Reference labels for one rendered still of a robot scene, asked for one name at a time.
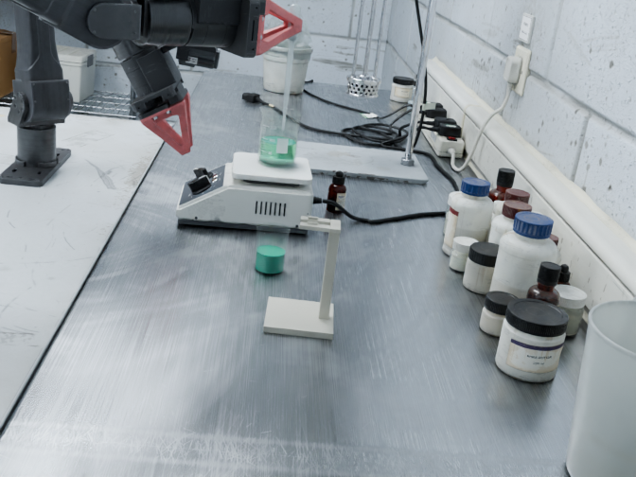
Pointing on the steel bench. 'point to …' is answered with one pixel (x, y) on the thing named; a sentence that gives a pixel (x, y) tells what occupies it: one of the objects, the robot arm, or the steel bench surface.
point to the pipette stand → (310, 327)
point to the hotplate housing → (249, 204)
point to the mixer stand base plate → (361, 163)
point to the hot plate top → (242, 166)
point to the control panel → (205, 190)
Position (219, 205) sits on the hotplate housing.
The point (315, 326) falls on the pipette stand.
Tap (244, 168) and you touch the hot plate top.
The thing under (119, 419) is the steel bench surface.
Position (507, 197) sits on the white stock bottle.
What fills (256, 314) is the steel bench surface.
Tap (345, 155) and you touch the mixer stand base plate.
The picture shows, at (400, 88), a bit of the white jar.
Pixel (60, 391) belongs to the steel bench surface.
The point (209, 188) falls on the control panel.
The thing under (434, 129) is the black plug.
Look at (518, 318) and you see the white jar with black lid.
